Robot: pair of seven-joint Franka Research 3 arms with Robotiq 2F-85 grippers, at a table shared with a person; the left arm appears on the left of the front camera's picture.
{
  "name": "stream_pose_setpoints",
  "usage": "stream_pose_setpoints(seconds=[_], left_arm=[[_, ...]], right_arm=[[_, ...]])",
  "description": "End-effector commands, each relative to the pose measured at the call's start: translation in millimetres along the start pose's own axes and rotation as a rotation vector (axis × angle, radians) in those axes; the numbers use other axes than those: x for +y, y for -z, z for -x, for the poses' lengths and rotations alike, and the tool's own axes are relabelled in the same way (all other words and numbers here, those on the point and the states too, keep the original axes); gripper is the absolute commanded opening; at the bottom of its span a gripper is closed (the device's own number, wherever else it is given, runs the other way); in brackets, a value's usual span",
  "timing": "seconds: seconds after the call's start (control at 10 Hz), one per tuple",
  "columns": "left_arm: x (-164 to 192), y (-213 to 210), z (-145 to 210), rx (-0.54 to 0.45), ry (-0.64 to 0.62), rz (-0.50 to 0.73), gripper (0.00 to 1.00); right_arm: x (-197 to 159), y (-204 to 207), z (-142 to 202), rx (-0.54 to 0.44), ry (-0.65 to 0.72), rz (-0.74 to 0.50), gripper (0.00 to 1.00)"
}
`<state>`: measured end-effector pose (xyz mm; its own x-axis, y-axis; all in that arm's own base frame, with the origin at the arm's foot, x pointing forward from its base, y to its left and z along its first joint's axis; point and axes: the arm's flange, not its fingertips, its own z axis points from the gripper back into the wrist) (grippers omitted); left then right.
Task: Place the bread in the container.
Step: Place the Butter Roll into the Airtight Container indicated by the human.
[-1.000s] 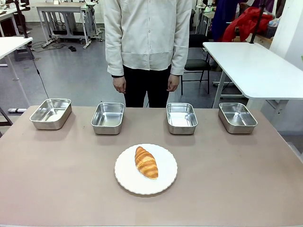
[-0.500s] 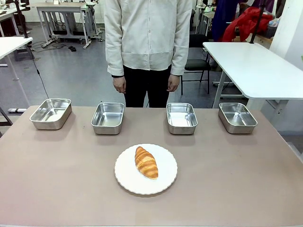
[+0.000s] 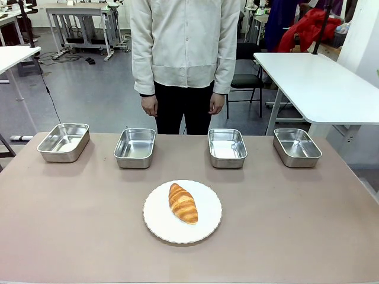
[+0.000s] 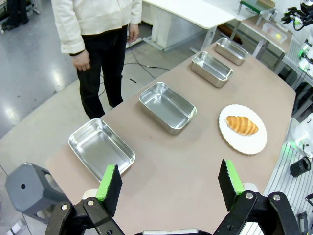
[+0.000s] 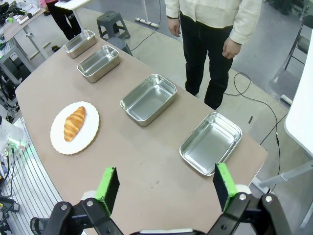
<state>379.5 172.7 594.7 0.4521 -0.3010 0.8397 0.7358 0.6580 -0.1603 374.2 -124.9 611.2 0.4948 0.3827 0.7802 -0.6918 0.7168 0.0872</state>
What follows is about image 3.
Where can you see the person's right hand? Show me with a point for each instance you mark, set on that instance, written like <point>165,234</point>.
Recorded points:
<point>149,106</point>

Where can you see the person's left hand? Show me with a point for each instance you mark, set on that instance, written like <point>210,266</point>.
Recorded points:
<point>216,104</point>

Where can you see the person's right forearm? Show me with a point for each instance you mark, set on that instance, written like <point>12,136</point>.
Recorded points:
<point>141,59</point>

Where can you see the grey workbench with frame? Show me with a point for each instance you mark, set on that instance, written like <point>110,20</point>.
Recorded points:
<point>83,23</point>

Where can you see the white side table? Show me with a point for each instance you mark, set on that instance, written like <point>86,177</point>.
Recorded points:
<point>322,85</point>

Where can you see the black wristband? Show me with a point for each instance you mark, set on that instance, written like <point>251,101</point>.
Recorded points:
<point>147,94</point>

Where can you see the red jacket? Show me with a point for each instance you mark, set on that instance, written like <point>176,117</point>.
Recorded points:
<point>308,29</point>

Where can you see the person's cream shirt torso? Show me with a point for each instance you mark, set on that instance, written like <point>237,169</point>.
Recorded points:
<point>185,41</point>

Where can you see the white scalloped plate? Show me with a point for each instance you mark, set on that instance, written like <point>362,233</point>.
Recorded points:
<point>157,216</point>

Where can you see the white power strip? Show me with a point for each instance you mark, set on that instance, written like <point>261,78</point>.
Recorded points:
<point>21,138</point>

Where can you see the person's left forearm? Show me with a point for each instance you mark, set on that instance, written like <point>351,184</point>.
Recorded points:
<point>226,59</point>

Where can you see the black camera pole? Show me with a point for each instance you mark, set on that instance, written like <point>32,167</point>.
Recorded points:
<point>322,26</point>

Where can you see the white desk with black pole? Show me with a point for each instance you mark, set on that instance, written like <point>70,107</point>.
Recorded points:
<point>14,59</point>

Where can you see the golden brown croissant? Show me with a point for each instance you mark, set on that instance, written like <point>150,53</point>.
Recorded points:
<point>183,204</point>

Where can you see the steel rectangular container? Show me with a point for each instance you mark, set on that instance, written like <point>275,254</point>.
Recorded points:
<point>227,148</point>
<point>64,142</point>
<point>296,147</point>
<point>135,148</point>

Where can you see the black folding chair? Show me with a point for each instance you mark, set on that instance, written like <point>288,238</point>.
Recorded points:
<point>247,74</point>

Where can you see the person's black trousers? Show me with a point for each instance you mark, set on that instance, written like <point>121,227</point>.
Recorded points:
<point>183,109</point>

